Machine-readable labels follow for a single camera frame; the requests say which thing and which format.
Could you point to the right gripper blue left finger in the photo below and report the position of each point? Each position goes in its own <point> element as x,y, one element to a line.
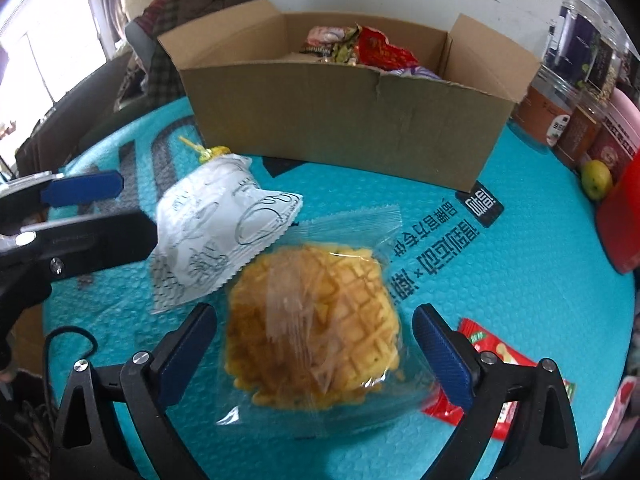
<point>179,353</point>

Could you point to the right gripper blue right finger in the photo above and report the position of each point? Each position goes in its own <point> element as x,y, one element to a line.
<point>450,355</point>

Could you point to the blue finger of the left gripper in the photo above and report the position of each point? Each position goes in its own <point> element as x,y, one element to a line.
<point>67,191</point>
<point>97,242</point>

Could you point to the red green packet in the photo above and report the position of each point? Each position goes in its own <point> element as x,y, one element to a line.
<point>483,341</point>

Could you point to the waffle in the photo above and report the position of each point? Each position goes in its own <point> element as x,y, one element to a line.
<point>316,340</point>

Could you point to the white patterned bread bag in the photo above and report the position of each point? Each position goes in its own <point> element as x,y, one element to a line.
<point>210,225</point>

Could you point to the yellow green lollipop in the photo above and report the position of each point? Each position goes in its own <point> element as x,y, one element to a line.
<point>205,154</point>

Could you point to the large red snack bag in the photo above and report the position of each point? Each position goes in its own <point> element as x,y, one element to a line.
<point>373,49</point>

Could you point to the silver purple snack packet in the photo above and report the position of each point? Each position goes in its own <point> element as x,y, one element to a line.
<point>414,72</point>

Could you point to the cereal snack bag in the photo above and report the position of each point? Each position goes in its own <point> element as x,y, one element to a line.
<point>333,44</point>

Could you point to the teal bubble table mat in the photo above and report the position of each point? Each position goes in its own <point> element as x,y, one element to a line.
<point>537,277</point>

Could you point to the green plaid shirt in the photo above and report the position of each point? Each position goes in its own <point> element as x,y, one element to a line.
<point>164,82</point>

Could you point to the grey office chair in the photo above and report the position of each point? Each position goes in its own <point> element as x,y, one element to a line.
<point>142,44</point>

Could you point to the open cardboard box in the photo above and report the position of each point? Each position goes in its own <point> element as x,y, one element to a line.
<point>252,90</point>

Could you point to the red plastic canister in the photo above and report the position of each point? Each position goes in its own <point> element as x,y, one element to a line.
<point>618,220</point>

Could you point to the yellow green lemon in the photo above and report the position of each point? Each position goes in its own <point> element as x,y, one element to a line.
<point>596,180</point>

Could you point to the brown powder jar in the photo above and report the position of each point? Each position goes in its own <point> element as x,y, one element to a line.
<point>543,114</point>

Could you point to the brown spice jar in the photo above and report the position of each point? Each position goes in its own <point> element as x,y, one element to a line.
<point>578,135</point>

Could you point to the pink lidded jar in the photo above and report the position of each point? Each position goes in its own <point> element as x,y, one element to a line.
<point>617,141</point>

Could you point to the dark blue label jar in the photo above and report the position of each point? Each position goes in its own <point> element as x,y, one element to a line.
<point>580,49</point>

